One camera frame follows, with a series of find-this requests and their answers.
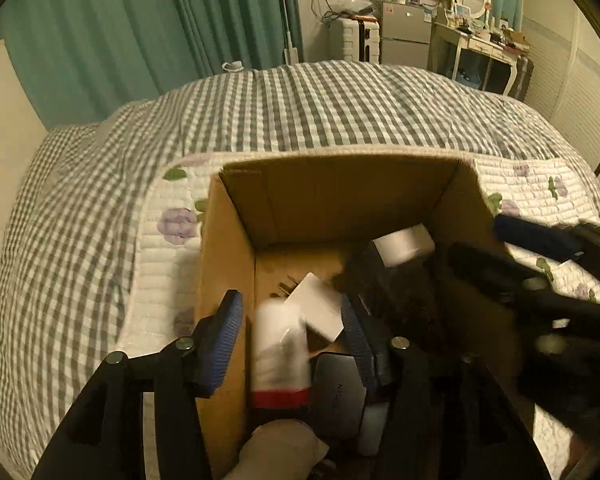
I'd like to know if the white suitcase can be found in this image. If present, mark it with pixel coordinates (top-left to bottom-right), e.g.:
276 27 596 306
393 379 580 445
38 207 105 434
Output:
328 15 380 64

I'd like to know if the dark hard suitcase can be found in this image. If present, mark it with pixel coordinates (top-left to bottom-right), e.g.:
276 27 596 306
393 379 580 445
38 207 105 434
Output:
509 55 534 102

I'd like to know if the white power adapter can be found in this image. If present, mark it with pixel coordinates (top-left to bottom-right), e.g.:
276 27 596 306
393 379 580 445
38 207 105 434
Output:
372 224 434 268

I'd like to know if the grey checkered bed cover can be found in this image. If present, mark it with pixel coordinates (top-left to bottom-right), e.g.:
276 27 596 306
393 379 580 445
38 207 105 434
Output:
0 62 600 479

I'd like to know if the white louvered wardrobe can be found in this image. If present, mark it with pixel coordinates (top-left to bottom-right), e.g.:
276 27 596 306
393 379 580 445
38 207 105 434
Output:
521 0 600 169

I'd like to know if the white cube charger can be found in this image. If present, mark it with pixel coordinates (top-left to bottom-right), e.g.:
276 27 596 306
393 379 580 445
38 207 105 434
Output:
285 273 343 342

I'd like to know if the teal window curtain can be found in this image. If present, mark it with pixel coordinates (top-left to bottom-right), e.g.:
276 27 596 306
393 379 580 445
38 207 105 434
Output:
0 0 302 128

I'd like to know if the silver mini fridge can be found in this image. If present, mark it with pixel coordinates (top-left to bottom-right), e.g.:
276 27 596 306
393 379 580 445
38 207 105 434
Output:
380 2 431 70

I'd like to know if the white floral quilted mat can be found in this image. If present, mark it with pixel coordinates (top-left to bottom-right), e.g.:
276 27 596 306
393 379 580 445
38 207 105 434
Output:
114 146 600 480

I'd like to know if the black rectangular case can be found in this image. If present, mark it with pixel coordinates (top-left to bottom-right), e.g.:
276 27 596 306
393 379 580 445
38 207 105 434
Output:
309 352 366 439

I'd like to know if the brown cardboard box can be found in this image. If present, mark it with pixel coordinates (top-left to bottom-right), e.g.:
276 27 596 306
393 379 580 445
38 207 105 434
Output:
194 152 539 480

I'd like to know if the blue storage basket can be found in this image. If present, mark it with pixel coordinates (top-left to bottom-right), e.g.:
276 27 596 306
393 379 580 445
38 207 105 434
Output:
455 67 482 89

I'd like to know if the white dressing table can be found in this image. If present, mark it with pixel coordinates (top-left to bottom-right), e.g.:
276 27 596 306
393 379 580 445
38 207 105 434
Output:
427 22 519 96

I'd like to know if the white bottle red cap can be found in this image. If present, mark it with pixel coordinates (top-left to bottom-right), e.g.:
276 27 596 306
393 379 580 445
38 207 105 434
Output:
250 298 311 410

